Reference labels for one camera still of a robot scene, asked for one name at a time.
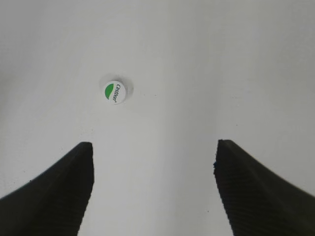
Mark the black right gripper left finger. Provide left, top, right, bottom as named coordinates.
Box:
left=0, top=142, right=95, bottom=236

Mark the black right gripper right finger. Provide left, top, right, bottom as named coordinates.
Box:
left=214, top=140, right=315, bottom=236

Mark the white green bottle cap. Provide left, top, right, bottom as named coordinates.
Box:
left=103, top=80, right=127, bottom=105

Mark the clear plastic water bottle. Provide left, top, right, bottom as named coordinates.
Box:
left=98, top=74, right=134, bottom=103

